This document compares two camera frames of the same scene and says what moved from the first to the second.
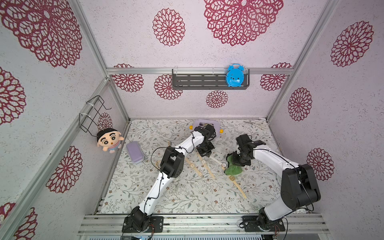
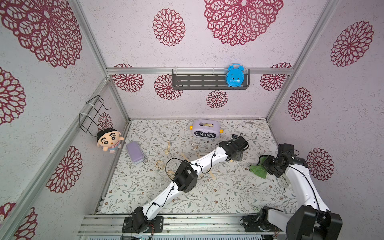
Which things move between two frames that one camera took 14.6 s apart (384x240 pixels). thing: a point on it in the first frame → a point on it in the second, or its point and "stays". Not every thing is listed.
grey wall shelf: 198,79 stays
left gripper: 207,153 → 239,157
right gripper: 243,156 → 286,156
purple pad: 135,153 stays
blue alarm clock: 235,75 stays
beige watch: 158,163 stays
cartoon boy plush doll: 109,139 stays
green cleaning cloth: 233,170 → 259,169
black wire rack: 89,122 stays
